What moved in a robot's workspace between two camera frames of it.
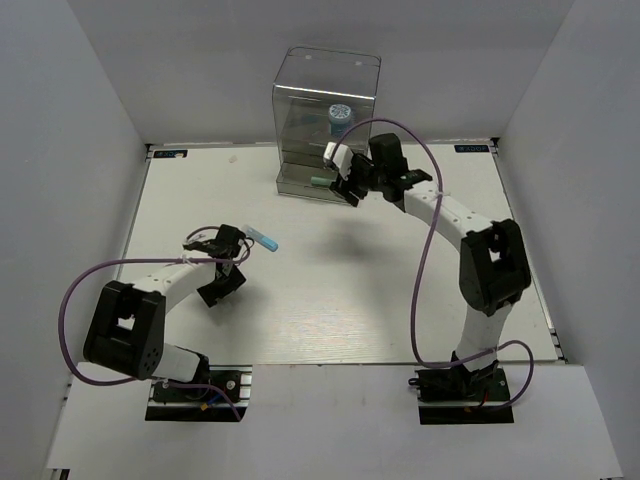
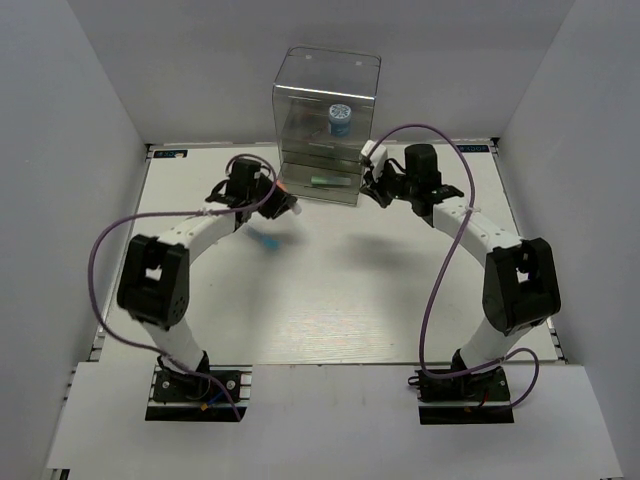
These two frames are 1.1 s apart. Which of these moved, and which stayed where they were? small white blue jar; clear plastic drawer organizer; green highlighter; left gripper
Moved: left gripper
Stayed: clear plastic drawer organizer; small white blue jar; green highlighter
